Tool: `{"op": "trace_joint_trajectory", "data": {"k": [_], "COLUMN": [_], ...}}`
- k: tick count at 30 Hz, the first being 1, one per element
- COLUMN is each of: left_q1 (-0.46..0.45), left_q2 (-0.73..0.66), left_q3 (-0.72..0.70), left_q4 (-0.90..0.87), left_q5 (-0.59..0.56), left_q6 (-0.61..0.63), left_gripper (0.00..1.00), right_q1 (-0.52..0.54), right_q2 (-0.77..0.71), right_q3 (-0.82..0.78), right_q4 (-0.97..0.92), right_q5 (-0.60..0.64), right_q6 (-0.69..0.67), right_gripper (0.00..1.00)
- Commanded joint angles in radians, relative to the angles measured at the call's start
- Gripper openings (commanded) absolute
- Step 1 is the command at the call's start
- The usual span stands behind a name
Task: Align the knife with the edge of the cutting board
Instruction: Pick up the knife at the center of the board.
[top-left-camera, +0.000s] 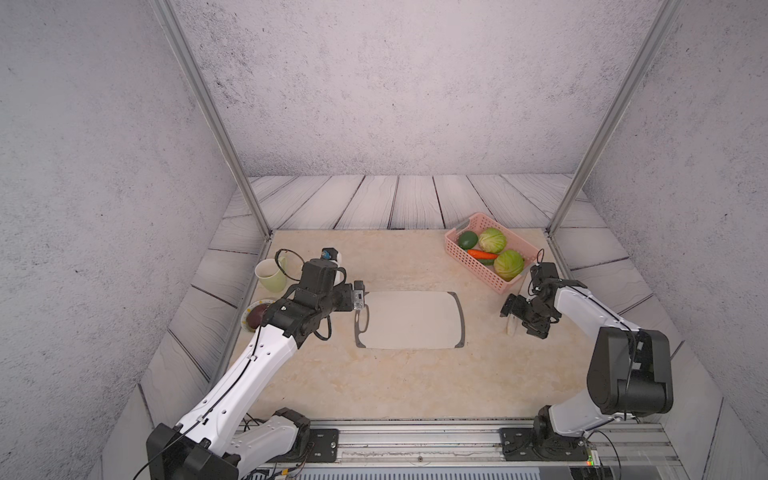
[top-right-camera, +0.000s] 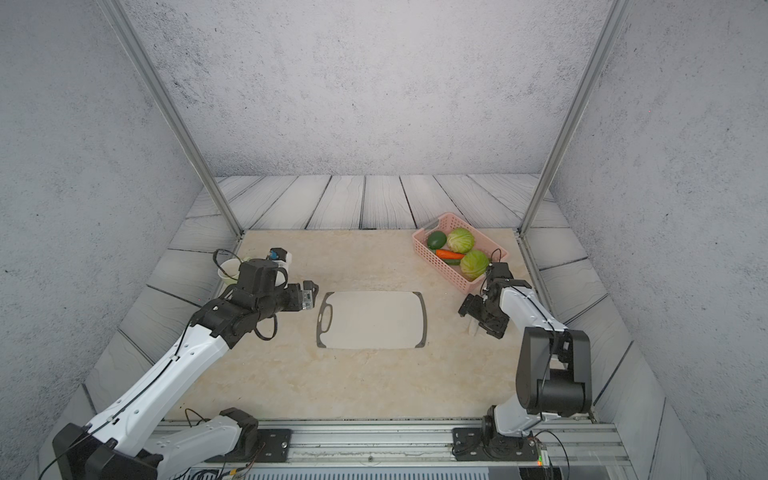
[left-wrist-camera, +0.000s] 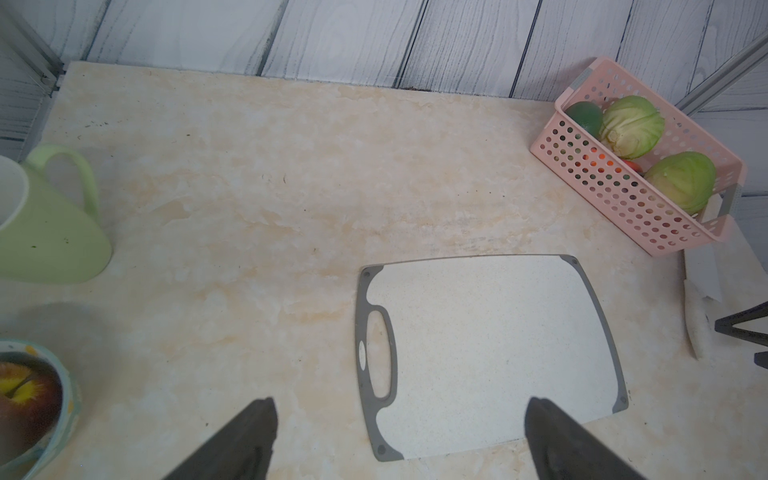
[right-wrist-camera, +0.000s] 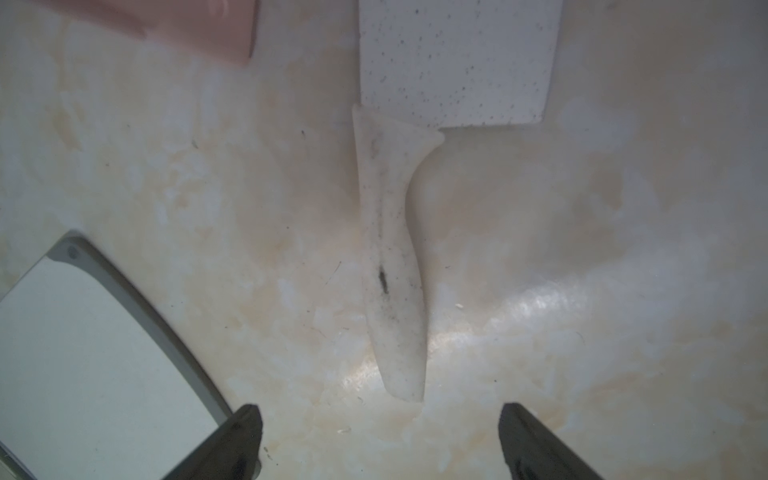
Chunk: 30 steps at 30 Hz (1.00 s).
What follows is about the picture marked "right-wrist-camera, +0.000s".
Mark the pink plastic basket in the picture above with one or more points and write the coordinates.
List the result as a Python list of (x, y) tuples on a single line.
[(224, 29)]

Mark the white speckled cleaver knife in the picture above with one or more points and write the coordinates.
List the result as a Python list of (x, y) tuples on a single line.
[(426, 66)]

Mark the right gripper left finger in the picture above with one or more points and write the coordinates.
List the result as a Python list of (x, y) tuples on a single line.
[(230, 453)]

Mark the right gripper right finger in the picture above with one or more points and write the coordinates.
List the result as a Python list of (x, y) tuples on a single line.
[(532, 451)]

